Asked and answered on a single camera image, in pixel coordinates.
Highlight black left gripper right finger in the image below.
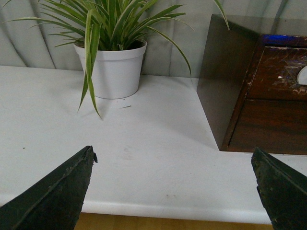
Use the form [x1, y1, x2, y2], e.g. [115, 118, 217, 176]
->
[251, 148, 307, 230]

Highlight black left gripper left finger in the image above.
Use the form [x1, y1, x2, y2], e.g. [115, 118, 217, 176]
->
[0, 146, 97, 230]

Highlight white drawer handle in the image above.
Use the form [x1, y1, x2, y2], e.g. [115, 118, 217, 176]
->
[297, 66, 307, 85]

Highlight wooden drawer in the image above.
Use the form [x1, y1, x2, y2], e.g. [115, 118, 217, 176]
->
[247, 46, 307, 102]
[228, 100, 307, 155]

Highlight dark wooden drawer cabinet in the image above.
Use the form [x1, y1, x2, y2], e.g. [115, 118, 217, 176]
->
[197, 14, 307, 151]

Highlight white plastic flower pot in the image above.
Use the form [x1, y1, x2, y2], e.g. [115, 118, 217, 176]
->
[73, 39, 148, 100]

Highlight green spider plant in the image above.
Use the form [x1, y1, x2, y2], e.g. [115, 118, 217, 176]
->
[2, 0, 231, 119]

